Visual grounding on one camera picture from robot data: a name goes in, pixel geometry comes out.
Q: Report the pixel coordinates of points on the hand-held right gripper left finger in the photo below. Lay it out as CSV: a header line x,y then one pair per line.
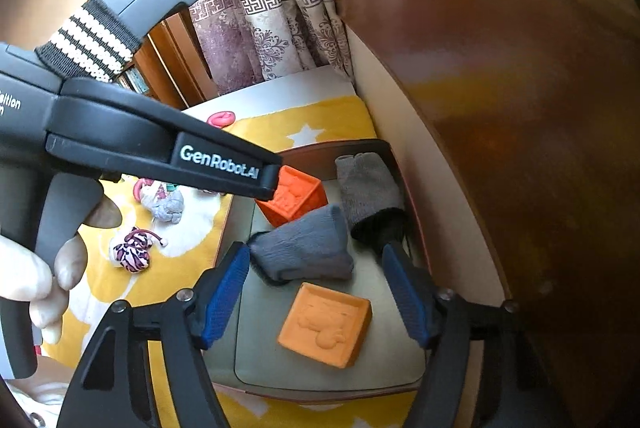
x,y
224,295

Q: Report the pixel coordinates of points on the flat orange square block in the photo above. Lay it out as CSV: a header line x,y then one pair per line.
x,y
325,325

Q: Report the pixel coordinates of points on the pink black zebra sock ball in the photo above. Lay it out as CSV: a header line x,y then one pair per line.
x,y
132,253

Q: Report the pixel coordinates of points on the patterned purple curtain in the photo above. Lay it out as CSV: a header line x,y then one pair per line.
x,y
260,23

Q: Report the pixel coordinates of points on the small pink knotted foam tube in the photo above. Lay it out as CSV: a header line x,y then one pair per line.
x,y
222,118

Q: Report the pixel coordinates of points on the dark grey sock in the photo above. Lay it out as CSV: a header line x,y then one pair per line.
x,y
367,188

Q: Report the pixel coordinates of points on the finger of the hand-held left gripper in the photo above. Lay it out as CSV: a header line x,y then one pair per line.
x,y
267,180

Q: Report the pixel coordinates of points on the grey plush toy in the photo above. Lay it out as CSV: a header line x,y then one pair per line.
x,y
162,203

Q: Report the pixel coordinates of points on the person's left hand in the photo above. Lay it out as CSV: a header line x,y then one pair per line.
x,y
25,273

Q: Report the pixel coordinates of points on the orange cube block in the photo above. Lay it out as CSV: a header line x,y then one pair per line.
x,y
295,203

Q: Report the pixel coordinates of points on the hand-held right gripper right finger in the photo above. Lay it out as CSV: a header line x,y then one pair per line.
x,y
406,295

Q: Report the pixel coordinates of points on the striped knit cover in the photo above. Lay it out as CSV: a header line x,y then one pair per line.
x,y
90,41

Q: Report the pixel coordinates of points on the shallow cardboard box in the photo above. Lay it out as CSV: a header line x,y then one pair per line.
x,y
320,373

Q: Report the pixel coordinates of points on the brown wooden panel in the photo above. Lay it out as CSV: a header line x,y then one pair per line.
x,y
525,133

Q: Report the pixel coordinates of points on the yellow and white blanket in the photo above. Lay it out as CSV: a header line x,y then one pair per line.
x,y
150,278

